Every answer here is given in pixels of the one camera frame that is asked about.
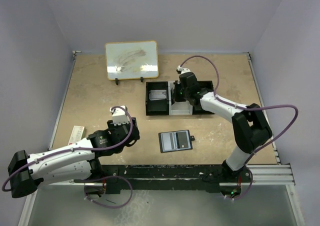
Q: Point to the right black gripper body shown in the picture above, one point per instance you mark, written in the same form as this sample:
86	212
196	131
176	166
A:
180	95

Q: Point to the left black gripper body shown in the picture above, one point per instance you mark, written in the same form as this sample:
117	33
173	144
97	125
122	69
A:
112	127

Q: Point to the black white card sorting tray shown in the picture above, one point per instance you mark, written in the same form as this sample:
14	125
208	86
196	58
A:
168	107

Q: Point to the black leather card holder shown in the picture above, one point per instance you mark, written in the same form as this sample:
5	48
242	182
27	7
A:
174	141

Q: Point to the white board with yellow rim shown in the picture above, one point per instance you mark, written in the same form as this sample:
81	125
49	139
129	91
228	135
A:
131	60

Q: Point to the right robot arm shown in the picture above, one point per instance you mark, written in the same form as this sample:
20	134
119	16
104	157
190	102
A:
250	127

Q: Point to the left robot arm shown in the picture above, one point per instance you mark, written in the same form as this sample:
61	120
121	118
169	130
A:
78	161

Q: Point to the silver VIP cards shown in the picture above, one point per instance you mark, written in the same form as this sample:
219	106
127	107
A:
156	95

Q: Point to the small white green box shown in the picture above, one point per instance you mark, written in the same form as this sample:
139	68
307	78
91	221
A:
77	134

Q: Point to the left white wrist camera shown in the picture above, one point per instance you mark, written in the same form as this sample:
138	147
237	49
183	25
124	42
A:
119	116

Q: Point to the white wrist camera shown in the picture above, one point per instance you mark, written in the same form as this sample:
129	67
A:
182	70
119	116

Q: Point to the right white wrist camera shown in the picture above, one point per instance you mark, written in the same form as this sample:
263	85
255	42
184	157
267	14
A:
182	70

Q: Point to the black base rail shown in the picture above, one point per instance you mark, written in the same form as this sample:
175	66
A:
192	177

